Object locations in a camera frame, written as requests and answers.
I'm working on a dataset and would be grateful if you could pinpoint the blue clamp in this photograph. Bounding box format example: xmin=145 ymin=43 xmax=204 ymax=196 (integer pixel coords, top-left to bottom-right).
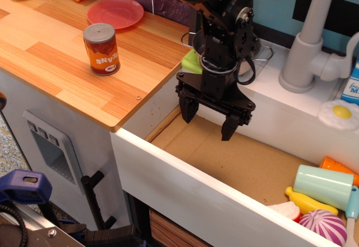
xmin=1 ymin=169 xmax=52 ymax=204

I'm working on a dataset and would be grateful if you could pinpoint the white red toy slice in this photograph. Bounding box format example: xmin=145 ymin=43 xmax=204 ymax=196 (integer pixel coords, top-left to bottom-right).
xmin=268 ymin=202 xmax=301 ymax=222

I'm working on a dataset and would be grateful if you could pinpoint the orange toy soup can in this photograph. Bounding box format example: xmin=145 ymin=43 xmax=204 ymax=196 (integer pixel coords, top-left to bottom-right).
xmin=83 ymin=23 xmax=121 ymax=76

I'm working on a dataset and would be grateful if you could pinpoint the teal wooden toy spatula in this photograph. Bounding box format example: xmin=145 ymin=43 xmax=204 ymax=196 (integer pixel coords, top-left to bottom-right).
xmin=344 ymin=185 xmax=358 ymax=247

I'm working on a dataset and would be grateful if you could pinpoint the red plastic plate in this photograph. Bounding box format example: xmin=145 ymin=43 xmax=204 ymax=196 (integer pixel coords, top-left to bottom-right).
xmin=87 ymin=0 xmax=144 ymax=29

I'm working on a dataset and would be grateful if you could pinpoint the blue toy milk carton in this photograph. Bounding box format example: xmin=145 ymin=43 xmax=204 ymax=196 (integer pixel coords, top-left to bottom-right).
xmin=341 ymin=59 xmax=359 ymax=105

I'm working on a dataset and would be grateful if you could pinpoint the toy fried egg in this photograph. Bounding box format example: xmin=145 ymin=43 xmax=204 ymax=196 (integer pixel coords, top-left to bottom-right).
xmin=317 ymin=99 xmax=358 ymax=131

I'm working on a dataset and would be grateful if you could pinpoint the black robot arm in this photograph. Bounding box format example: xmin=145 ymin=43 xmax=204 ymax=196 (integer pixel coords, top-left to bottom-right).
xmin=176 ymin=0 xmax=260 ymax=141

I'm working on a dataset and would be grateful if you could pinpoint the green plastic sponge holder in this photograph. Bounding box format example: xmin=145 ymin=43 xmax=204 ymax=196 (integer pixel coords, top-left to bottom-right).
xmin=181 ymin=49 xmax=202 ymax=74

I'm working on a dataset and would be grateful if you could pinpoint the purple toy onion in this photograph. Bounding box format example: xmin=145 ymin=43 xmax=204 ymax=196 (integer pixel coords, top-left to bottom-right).
xmin=299 ymin=209 xmax=347 ymax=246

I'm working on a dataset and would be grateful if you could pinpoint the yellow toy banana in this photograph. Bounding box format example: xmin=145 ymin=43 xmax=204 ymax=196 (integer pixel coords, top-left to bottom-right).
xmin=285 ymin=187 xmax=339 ymax=216

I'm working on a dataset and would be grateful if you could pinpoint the mint green plastic cup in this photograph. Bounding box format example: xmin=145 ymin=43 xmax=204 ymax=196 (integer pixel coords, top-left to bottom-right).
xmin=293 ymin=164 xmax=354 ymax=211

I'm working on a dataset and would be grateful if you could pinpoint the grey toy faucet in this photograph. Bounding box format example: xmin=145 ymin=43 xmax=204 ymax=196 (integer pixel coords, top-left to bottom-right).
xmin=279 ymin=0 xmax=358 ymax=93

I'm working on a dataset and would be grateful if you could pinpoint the black oven door handle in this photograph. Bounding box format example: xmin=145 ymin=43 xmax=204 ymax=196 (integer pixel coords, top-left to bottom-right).
xmin=81 ymin=171 xmax=116 ymax=230

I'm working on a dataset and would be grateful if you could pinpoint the orange toy carrot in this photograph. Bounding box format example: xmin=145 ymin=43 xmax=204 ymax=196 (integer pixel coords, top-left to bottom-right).
xmin=319 ymin=156 xmax=358 ymax=186

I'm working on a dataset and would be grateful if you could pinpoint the white toy sink basin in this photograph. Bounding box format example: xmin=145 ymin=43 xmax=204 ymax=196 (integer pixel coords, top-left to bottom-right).
xmin=111 ymin=46 xmax=358 ymax=246

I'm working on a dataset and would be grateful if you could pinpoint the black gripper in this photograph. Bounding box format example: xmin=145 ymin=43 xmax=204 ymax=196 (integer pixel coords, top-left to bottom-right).
xmin=176 ymin=67 xmax=255 ymax=141

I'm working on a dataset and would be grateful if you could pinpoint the steel pot with handles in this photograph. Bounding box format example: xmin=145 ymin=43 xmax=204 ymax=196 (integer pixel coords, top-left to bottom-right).
xmin=181 ymin=30 xmax=274 ymax=76

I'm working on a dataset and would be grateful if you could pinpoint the grey oven control panel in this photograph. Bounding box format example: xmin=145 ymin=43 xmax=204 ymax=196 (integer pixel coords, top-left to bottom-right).
xmin=22 ymin=111 xmax=84 ymax=195

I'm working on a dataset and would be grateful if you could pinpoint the wooden toy kitchen counter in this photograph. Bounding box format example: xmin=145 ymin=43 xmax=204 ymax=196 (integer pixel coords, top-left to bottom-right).
xmin=1 ymin=0 xmax=188 ymax=132

